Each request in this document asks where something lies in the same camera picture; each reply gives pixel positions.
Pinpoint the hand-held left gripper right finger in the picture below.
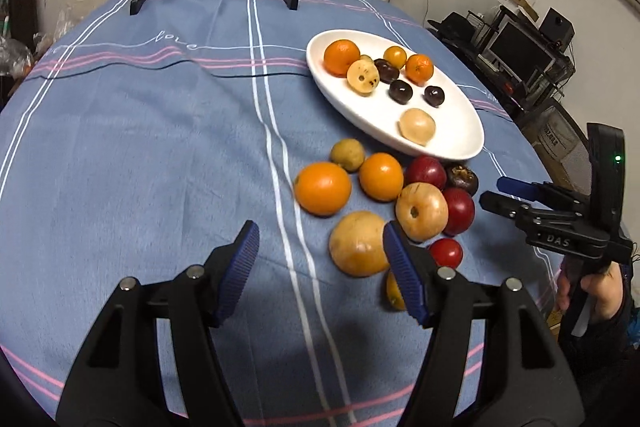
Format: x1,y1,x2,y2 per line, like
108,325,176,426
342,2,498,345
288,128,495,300
382,219,586,427

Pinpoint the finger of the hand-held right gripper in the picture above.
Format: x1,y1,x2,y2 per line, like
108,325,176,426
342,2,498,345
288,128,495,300
479,190,539,233
496,176,582,204

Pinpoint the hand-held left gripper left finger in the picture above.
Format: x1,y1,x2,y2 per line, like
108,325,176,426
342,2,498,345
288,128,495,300
55,219,261,427

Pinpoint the red plum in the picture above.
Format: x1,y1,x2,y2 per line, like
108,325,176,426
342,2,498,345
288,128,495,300
442,188,476,236
404,156,447,190

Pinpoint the red cherry tomato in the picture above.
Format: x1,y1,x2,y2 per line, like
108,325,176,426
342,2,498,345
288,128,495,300
429,238,464,269

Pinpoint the dark purple mangosteen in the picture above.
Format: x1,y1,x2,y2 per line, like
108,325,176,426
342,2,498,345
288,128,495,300
374,59,400,84
445,163,479,196

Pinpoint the large tan fruit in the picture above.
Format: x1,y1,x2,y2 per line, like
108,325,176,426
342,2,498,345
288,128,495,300
328,211,391,278

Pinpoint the tan round fruit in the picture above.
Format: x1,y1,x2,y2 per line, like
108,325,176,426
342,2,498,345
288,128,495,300
395,182,449,242

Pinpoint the white oval plate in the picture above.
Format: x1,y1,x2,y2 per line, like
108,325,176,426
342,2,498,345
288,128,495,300
306,29,485,161

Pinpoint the orange green tomato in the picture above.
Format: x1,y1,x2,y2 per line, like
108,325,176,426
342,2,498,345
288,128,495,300
359,153,404,202

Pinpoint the large yellow-orange fruit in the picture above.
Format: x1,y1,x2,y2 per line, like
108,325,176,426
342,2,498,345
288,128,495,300
293,162,352,216

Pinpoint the pale tan fruit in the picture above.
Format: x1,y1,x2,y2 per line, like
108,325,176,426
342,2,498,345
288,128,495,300
398,108,436,146

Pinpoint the orange mandarin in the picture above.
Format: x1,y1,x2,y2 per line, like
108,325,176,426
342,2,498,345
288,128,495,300
404,54,434,86
323,39,361,76

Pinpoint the tan spotted fruit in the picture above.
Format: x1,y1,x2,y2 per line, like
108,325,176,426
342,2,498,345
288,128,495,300
347,59,381,95

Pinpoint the person's right forearm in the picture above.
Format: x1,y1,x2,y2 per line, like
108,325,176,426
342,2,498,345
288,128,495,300
557,304,639,390

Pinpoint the person's right hand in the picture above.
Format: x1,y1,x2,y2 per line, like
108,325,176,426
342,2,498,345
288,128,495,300
556,259,624,323

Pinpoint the computer monitor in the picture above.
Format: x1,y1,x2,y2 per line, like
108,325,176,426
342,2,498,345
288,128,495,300
482,17,557,88

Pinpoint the blue striped tablecloth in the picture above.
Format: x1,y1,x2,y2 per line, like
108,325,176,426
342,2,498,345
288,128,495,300
0,0,567,427

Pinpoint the black speaker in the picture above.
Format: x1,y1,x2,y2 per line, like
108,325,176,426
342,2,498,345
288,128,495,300
537,8,575,52

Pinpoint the clear plastic bag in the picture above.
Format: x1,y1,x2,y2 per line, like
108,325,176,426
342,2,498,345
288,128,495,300
0,7,76,78

